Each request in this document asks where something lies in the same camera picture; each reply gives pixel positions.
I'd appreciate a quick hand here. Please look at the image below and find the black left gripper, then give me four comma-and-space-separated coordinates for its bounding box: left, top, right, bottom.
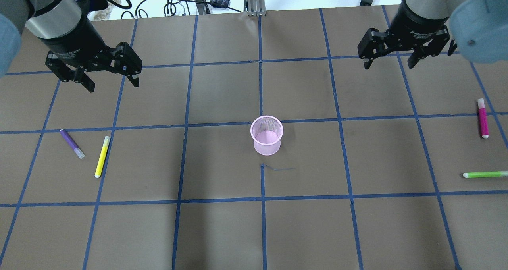
40, 22, 142, 93

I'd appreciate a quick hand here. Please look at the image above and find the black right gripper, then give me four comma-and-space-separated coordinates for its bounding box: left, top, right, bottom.
357, 4, 451, 70

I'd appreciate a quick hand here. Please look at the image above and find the purple pen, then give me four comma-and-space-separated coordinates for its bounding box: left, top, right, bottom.
59, 129, 85, 159

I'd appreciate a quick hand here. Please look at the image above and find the pink pen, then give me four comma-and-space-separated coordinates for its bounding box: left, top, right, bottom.
477, 98, 489, 139

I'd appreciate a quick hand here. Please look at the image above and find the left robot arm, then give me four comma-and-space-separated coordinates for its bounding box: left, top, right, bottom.
1, 0, 142, 93

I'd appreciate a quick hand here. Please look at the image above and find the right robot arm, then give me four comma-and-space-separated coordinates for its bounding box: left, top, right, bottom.
358, 0, 508, 69

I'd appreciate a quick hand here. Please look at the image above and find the pink mesh cup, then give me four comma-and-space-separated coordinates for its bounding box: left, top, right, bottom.
249, 116, 284, 156

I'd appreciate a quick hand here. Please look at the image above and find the yellow pen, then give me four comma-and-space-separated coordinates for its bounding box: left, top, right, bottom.
94, 136, 111, 178

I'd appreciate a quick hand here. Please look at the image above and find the green pen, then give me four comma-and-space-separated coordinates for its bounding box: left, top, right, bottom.
462, 171, 508, 178

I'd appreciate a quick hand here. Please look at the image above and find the aluminium frame post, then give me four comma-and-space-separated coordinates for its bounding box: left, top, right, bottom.
244, 0, 266, 17

